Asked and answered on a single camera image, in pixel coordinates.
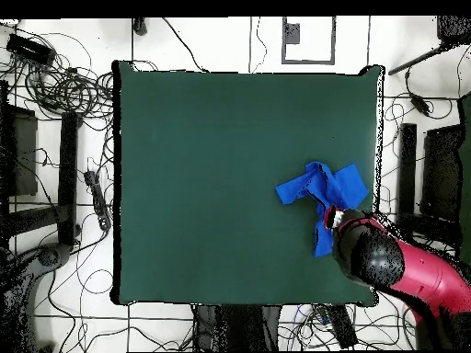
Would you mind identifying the black inline cable adapter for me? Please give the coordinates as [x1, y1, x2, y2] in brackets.
[408, 92, 432, 117]

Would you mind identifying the black stand bar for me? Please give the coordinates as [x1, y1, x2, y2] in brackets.
[398, 122, 418, 222]
[57, 111, 80, 245]

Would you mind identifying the coiled black cable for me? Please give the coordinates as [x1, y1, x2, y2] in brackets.
[25, 65, 115, 120]

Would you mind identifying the black power strip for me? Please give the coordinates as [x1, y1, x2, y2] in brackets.
[325, 303, 359, 349]
[83, 169, 112, 232]

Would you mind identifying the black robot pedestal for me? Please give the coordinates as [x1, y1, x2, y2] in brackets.
[192, 303, 282, 352]

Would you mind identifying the dark green table cloth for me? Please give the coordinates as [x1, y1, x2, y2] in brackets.
[111, 60, 385, 306]

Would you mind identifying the black flat panel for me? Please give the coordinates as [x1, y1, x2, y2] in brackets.
[420, 124, 465, 222]
[0, 104, 39, 198]

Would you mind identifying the black rod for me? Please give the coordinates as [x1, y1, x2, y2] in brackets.
[387, 43, 448, 76]

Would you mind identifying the grey square frame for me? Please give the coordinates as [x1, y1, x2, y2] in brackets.
[281, 16, 337, 65]

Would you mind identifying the black speckled block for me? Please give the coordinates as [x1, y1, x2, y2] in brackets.
[436, 15, 471, 47]

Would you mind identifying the thin black cable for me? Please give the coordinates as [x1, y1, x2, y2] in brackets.
[249, 16, 269, 74]

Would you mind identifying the long black cable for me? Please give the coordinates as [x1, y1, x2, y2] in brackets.
[161, 17, 210, 74]

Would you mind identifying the black stand base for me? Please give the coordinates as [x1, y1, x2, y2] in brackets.
[0, 242, 73, 352]

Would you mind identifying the blue shirt with white print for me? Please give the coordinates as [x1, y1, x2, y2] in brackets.
[274, 161, 370, 258]

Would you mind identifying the small dark grey square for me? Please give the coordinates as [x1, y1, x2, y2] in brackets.
[284, 22, 301, 45]

